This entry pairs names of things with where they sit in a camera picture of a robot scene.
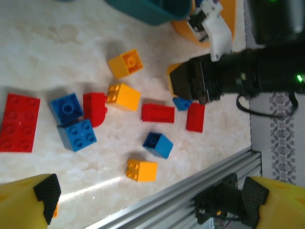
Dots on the teal plastic container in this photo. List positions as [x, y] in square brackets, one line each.
[147, 12]

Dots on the aluminium front rail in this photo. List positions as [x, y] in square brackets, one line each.
[166, 205]

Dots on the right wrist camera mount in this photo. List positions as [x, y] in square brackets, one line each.
[218, 31]

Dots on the large red lego plate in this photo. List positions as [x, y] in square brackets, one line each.
[19, 121]

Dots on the orange blocks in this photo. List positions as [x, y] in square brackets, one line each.
[56, 211]

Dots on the orange plastic container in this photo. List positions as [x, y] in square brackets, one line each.
[183, 28]

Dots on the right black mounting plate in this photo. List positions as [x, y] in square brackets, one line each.
[214, 198]

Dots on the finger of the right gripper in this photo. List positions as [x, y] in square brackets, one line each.
[181, 81]

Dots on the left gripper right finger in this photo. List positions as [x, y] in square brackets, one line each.
[281, 210]

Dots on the yellow lego brick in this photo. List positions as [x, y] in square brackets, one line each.
[126, 97]
[143, 170]
[126, 63]

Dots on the small blue lego brick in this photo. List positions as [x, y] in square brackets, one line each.
[181, 103]

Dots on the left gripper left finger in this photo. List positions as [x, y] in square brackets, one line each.
[19, 205]

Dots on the red lego brick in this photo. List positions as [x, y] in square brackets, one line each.
[195, 118]
[157, 113]

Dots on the red arched lego piece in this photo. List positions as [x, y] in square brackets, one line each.
[94, 109]

